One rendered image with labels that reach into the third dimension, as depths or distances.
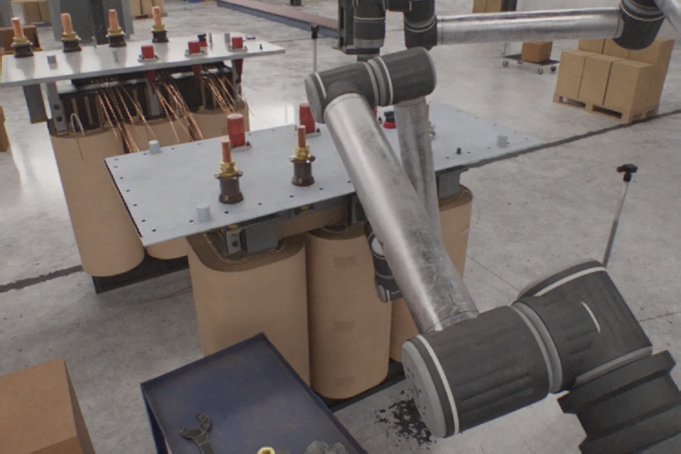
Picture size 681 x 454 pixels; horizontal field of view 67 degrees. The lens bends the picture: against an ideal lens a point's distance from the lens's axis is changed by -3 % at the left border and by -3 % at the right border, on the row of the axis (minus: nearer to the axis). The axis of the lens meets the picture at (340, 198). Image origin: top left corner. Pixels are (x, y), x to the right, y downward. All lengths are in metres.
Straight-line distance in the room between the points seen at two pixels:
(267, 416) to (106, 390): 1.64
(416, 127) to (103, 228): 2.38
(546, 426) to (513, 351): 1.93
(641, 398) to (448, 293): 0.39
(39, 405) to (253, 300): 0.76
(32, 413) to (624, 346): 1.57
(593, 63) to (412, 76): 6.64
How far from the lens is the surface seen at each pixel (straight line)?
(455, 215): 2.41
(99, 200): 3.46
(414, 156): 1.66
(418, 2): 1.78
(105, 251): 3.61
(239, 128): 2.19
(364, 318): 2.37
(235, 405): 1.73
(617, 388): 1.10
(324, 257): 2.14
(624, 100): 7.93
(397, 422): 2.83
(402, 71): 1.55
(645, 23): 1.97
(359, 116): 1.40
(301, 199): 1.77
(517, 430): 2.91
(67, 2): 13.63
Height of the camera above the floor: 2.14
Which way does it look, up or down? 26 degrees down
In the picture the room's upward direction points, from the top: straight up
